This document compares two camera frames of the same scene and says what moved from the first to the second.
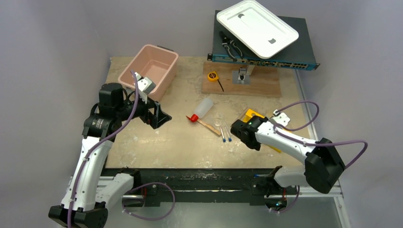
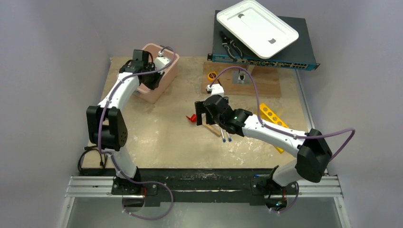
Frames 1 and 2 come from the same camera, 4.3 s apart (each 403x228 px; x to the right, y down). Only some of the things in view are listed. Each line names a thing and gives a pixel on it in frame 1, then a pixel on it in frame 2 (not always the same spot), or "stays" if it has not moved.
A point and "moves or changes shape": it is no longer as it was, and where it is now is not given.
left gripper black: x=154 y=120 → x=155 y=84
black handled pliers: x=227 y=42 stays
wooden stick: x=209 y=128 stays
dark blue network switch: x=300 y=55 stays
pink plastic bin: x=158 y=63 stays
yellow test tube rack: x=250 y=113 moves or changes shape
